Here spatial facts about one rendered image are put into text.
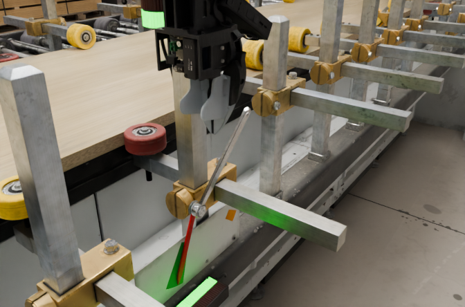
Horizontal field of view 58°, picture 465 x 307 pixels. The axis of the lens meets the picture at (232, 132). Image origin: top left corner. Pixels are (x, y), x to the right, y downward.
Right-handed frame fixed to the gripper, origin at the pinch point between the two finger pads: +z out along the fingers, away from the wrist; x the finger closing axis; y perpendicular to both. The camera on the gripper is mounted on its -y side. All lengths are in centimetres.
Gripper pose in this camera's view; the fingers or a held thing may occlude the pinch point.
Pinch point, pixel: (216, 122)
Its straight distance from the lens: 59.0
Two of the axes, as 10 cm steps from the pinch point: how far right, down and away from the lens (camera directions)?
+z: 0.0, 9.1, 4.2
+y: -6.0, 3.4, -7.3
